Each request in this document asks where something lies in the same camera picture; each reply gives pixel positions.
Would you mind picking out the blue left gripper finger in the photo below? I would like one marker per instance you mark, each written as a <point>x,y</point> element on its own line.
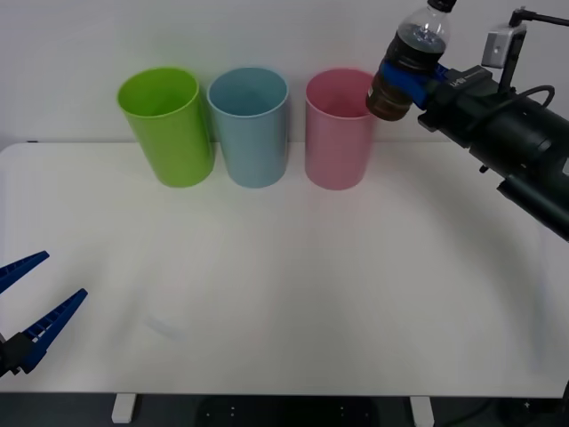
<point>53,324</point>
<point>20,268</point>

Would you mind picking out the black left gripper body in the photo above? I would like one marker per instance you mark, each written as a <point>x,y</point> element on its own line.
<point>6,356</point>

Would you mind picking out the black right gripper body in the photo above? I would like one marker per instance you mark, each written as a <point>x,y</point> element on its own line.
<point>462,102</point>

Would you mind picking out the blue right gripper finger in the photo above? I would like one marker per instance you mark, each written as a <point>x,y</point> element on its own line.
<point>406,84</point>
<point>441,72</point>

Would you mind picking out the dark drink plastic bottle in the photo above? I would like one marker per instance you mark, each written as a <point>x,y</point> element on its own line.
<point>418,49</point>

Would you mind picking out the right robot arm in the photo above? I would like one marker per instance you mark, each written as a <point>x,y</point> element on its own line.
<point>529,133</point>

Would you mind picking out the pink plastic bin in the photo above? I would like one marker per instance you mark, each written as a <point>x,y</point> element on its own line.
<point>335,151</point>

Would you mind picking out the white table leg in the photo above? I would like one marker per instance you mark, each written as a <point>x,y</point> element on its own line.
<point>421,410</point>
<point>122,408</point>

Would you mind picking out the pale blue plastic bin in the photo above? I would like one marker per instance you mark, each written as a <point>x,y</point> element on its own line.
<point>253,147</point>

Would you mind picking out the yellow-green plastic bin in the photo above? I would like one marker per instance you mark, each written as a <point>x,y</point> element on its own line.
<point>173,147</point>

